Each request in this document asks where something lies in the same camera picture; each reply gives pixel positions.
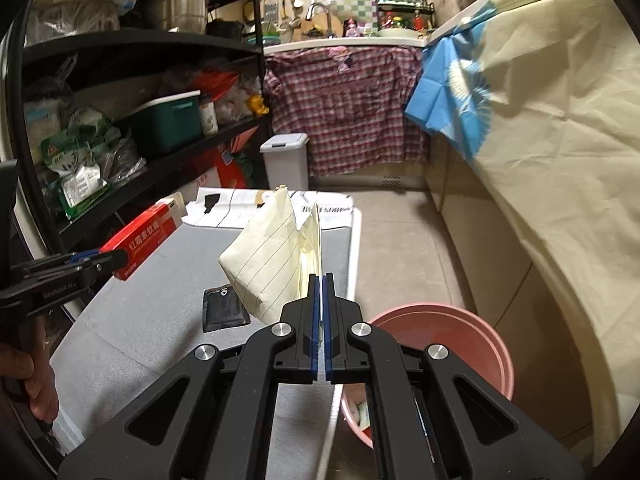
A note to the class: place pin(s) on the green red food bag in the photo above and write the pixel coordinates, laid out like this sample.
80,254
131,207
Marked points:
67,152

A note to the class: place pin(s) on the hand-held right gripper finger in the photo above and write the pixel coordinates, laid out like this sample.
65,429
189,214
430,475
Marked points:
327,330
317,330

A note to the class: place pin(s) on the steel pot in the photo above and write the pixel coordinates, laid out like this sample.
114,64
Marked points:
180,5

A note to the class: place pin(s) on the white lidded trash can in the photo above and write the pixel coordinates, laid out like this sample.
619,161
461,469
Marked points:
285,162

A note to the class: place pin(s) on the chrome sink faucet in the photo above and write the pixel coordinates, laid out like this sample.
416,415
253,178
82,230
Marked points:
316,10

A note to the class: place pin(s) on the white labelled jar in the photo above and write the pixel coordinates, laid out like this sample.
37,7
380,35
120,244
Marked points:
209,117

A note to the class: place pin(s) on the red plaid shirt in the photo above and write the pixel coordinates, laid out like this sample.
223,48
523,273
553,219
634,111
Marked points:
350,110

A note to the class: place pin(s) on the beige cover cloth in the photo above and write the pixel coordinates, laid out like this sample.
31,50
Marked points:
560,160

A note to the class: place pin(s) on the green white food bag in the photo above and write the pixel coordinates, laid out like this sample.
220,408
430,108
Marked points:
82,190

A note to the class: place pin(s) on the green storage box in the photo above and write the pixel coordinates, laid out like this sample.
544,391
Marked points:
165,125

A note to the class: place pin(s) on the blue printed cloth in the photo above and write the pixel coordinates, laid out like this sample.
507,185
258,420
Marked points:
450,95

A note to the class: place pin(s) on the grey mat white border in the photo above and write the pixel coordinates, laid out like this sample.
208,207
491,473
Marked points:
160,300

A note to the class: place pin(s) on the pink plastic bin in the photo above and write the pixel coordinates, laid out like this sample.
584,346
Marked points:
450,335

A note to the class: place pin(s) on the black spice rack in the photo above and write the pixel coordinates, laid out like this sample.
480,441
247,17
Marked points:
405,15

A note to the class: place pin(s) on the red white sack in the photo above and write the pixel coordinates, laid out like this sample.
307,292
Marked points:
225,170

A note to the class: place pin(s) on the red cardboard box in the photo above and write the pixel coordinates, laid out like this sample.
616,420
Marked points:
145,240

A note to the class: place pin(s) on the person's left hand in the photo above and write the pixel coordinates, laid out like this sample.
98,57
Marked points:
40,390

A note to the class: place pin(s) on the yellow small bag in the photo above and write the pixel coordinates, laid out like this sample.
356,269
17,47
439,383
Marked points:
259,105

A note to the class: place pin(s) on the black flat packet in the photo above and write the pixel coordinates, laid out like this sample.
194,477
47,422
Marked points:
225,307

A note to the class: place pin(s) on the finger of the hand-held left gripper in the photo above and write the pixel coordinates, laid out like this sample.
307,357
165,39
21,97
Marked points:
75,259
100,267

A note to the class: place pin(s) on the black metal shelf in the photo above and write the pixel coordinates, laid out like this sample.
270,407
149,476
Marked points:
150,42

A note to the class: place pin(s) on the yellow lined paper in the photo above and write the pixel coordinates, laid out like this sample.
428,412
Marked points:
270,260

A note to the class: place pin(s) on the orange bag on shelf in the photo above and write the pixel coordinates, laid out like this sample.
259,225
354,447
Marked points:
215,82

